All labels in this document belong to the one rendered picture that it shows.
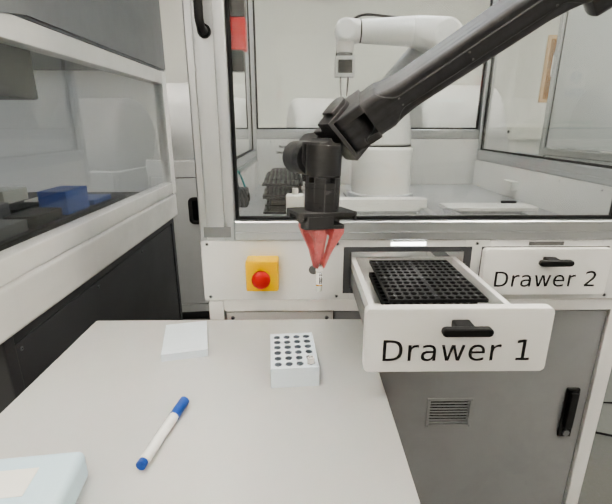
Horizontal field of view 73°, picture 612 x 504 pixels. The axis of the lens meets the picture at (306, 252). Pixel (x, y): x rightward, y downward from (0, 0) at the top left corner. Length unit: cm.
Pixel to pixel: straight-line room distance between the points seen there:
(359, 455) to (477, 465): 77
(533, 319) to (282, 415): 42
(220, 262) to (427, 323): 50
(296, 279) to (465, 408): 57
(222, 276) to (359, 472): 54
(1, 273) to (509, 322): 89
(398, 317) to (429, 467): 74
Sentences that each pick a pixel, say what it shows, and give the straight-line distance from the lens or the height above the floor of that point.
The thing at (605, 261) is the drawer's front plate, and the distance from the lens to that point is 115.
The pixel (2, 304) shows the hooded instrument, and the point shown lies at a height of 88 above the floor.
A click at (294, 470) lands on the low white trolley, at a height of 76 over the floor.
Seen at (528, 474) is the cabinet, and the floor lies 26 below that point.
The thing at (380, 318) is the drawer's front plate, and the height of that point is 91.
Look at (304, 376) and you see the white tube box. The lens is 74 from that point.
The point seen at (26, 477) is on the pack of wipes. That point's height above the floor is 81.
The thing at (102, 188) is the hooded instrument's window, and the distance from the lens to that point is 135.
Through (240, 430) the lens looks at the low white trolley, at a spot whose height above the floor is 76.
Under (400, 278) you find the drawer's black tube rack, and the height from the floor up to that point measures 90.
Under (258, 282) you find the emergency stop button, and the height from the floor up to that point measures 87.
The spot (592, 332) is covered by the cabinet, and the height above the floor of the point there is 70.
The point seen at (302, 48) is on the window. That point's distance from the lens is 92.
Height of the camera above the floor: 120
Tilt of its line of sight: 17 degrees down
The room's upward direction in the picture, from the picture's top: straight up
